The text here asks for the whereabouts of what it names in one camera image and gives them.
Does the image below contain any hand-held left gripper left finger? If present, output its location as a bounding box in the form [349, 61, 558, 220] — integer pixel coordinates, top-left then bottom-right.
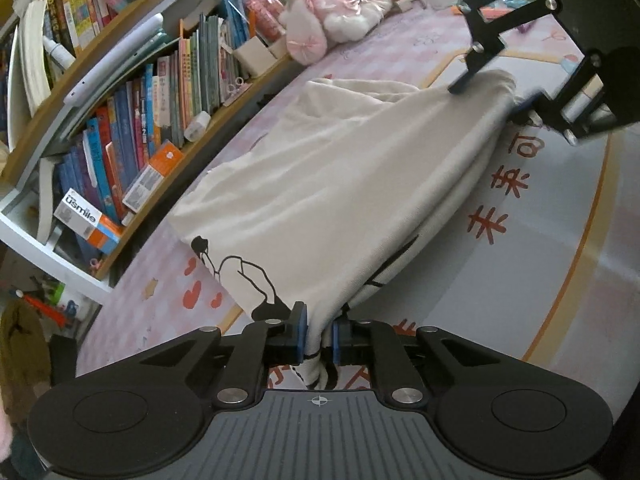
[137, 302, 307, 407]

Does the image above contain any shelf of mixed books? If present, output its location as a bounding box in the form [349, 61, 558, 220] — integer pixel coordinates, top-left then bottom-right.
[10, 0, 171, 116]

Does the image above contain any orange red tube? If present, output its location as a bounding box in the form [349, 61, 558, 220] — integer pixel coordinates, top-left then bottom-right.
[20, 292, 67, 326]

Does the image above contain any white jar with green lid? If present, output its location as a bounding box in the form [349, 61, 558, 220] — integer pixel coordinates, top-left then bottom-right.
[52, 282, 83, 321]

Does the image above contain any tall white orange box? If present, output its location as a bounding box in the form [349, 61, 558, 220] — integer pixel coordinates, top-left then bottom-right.
[52, 187, 124, 256]

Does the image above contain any pink cartoon table mat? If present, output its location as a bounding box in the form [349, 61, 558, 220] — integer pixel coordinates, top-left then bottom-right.
[75, 0, 640, 411]

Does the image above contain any brown jacket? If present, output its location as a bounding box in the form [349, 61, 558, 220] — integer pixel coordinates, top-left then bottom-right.
[0, 300, 53, 411]

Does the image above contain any pink white plush bunny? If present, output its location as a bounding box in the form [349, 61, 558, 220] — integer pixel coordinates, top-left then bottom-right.
[277, 0, 393, 66]

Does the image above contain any green tablet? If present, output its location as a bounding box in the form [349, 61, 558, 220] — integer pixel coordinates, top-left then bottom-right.
[132, 30, 182, 73]

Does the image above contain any cream printed t-shirt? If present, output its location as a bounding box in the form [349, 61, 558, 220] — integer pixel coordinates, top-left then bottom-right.
[165, 71, 516, 391]

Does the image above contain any small white bottle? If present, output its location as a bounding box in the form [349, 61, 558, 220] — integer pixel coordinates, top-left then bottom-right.
[184, 111, 212, 142]

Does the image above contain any row of upright books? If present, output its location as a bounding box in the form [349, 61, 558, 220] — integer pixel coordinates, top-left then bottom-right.
[50, 12, 261, 226]

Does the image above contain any white wooden bookshelf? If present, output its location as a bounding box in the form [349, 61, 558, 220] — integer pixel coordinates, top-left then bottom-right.
[0, 0, 321, 306]

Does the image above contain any white tablet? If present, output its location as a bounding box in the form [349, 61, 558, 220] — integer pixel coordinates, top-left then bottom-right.
[64, 14, 166, 108]

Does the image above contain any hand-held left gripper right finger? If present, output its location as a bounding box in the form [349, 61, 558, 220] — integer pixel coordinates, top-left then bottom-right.
[331, 319, 506, 407]

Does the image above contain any black flat panel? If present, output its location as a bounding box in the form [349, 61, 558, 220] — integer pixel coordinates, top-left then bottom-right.
[47, 332, 78, 388]

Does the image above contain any flat white orange box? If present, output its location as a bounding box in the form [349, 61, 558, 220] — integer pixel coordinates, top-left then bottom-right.
[121, 141, 183, 212]

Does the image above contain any beige open box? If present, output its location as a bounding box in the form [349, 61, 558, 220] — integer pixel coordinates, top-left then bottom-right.
[235, 37, 282, 79]

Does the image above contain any white tube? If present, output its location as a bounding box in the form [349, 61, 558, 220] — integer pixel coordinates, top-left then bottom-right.
[42, 35, 73, 68]

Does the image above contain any pink ring clip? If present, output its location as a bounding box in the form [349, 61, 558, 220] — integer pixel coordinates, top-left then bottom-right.
[225, 76, 251, 106]

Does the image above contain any clear packet of pens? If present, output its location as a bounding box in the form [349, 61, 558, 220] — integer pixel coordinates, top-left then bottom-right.
[220, 0, 288, 46]

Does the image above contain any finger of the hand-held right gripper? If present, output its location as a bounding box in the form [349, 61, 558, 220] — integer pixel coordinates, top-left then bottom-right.
[512, 50, 613, 146]
[448, 0, 573, 93]

